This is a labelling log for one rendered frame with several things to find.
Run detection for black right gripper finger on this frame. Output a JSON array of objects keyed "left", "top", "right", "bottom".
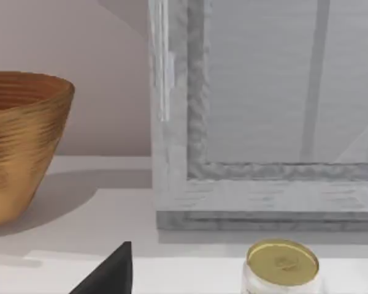
[{"left": 67, "top": 241, "right": 133, "bottom": 294}]

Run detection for brown ribbed plant pot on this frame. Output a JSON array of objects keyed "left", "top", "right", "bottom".
[{"left": 0, "top": 70, "right": 76, "bottom": 227}]

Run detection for white can with gold lid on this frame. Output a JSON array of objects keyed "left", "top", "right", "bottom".
[{"left": 240, "top": 238, "right": 322, "bottom": 294}]

